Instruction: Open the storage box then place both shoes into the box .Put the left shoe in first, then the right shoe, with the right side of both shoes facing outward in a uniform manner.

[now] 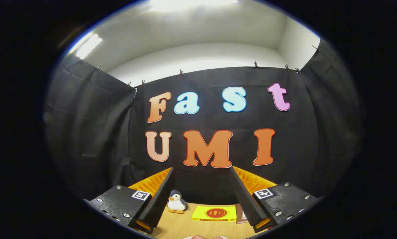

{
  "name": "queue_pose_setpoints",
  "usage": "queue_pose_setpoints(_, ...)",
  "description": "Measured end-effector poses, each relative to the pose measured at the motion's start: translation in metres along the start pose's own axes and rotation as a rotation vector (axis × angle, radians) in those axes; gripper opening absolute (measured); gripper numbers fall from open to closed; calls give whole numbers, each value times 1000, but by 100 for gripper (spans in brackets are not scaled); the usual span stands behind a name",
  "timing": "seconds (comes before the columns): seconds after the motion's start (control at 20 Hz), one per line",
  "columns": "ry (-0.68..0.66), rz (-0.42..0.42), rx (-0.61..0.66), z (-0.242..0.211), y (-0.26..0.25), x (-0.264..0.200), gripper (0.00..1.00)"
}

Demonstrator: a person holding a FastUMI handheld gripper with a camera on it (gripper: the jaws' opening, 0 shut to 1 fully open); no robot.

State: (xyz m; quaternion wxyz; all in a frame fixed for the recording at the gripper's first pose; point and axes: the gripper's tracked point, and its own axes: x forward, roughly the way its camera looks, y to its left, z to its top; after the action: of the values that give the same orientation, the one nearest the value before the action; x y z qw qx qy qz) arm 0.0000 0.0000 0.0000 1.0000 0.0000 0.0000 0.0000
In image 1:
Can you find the ceiling light panel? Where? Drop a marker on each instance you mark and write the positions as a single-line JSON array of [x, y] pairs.
[[191, 4], [88, 46]]

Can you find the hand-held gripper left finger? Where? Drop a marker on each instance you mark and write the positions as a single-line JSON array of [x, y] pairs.
[[160, 202]]

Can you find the row of small cloth clips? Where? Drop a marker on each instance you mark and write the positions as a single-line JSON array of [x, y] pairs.
[[181, 72]]

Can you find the penguin plush toy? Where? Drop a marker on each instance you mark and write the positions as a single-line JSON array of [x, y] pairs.
[[175, 203]]

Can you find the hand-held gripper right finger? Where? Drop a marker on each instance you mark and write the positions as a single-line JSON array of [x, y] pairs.
[[246, 202]]

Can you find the yellow book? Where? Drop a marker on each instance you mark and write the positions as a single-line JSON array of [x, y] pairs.
[[215, 213]]

